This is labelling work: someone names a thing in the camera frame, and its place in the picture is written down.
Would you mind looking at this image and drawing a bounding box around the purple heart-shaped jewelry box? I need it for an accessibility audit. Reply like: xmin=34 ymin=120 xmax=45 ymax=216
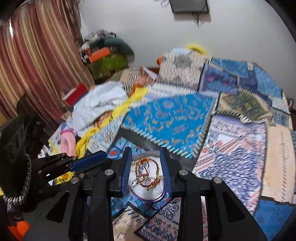
xmin=127 ymin=151 xmax=166 ymax=203

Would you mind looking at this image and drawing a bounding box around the red gold braided bracelet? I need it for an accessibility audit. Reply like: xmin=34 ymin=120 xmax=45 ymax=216
xmin=132 ymin=157 xmax=164 ymax=191

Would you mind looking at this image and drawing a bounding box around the pink fabric item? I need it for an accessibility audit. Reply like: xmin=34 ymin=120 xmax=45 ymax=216
xmin=61 ymin=130 xmax=77 ymax=156

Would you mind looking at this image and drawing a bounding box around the yellow cloth strip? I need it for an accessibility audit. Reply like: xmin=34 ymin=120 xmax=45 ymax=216
xmin=75 ymin=87 xmax=148 ymax=158

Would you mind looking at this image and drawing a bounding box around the red box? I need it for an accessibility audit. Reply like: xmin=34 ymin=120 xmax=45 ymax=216
xmin=62 ymin=83 xmax=88 ymax=106

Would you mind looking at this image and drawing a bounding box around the white cloth on bed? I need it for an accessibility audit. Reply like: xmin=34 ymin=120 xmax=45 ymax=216
xmin=72 ymin=81 xmax=128 ymax=137

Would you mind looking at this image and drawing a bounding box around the blue patchwork bedspread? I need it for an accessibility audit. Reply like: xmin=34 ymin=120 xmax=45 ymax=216
xmin=87 ymin=50 xmax=295 ymax=240

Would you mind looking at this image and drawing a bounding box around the red striped curtain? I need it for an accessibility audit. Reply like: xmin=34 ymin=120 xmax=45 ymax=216
xmin=1 ymin=1 xmax=94 ymax=130

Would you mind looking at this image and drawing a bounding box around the green patterned covered stand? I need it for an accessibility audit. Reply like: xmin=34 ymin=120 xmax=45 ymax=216
xmin=87 ymin=54 xmax=128 ymax=80

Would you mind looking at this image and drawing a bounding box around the orange box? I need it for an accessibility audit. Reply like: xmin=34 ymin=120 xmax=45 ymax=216
xmin=89 ymin=47 xmax=111 ymax=63

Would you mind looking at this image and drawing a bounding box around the striped pillow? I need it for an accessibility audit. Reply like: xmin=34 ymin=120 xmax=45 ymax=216
xmin=110 ymin=67 xmax=158 ymax=93

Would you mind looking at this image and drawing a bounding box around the pile of clothes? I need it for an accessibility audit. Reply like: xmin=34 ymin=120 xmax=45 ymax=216
xmin=79 ymin=30 xmax=134 ymax=63

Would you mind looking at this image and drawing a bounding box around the yellow round object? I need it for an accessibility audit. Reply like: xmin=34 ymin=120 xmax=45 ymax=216
xmin=186 ymin=43 xmax=208 ymax=55

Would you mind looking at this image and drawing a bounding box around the black white braided strap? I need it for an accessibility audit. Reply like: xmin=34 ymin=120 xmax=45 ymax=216
xmin=2 ymin=153 xmax=32 ymax=205

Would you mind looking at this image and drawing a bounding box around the small black wall monitor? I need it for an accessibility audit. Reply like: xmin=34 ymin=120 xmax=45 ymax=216
xmin=169 ymin=0 xmax=209 ymax=14

